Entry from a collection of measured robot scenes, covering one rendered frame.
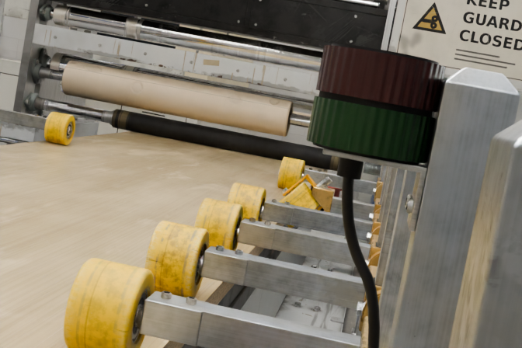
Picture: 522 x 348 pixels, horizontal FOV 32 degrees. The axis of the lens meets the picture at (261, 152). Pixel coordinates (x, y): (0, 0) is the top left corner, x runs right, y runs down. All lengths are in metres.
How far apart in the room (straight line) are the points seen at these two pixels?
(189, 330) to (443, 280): 0.36
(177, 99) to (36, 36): 0.55
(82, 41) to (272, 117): 0.71
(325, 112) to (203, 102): 2.63
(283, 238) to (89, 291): 0.53
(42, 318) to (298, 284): 0.28
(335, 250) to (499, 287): 1.06
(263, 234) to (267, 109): 1.80
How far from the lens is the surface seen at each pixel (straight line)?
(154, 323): 0.76
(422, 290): 0.44
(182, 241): 0.99
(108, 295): 0.75
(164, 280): 1.00
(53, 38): 3.21
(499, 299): 0.18
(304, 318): 2.17
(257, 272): 1.00
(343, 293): 0.99
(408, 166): 0.43
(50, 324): 0.86
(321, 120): 0.43
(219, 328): 0.76
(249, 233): 1.24
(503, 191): 0.18
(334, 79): 0.42
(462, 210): 0.43
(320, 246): 1.24
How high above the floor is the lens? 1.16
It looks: 4 degrees down
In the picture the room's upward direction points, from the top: 10 degrees clockwise
